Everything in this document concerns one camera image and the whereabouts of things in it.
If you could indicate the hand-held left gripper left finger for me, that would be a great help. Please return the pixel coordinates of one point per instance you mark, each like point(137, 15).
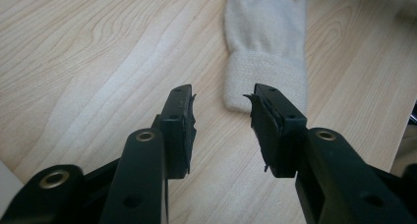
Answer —
point(177, 125)

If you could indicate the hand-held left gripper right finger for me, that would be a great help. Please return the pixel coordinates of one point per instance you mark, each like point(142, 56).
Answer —
point(278, 135)

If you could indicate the cream knitted glove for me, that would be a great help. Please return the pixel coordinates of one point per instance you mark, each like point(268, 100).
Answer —
point(265, 47)

